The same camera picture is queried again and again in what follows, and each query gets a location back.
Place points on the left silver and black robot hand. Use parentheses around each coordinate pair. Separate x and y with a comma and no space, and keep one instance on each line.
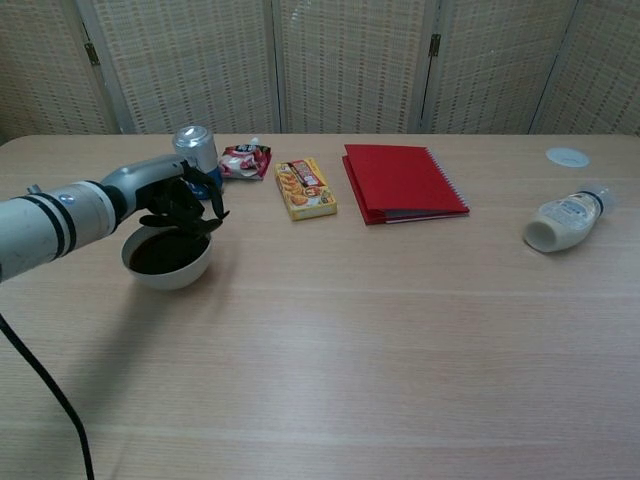
(145,177)

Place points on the black plastic spoon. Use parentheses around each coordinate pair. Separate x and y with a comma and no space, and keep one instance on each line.
(202,228)

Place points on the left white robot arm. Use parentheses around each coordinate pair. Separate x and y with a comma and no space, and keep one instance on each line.
(40,225)

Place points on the white bowl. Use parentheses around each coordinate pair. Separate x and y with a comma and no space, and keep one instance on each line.
(170,280)

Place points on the silver and blue drink can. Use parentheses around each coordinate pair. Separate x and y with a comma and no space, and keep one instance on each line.
(197,144)

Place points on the red and white snack pouch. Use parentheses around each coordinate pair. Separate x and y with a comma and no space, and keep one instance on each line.
(245,161)

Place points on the brass screen hinge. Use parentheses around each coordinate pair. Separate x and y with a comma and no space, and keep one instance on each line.
(435,44)
(91,53)

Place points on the yellow curry box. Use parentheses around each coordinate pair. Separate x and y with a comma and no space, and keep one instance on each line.
(305,191)

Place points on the woven bamboo folding screen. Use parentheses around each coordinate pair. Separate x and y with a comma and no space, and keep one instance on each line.
(350,65)

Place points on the red spiral notebook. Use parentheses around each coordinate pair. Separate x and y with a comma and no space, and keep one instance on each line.
(400,180)

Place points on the white squeeze bottle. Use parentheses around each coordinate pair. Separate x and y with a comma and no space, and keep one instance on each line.
(560,220)

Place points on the white round table grommet cap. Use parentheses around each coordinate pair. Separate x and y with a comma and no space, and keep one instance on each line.
(567,157)

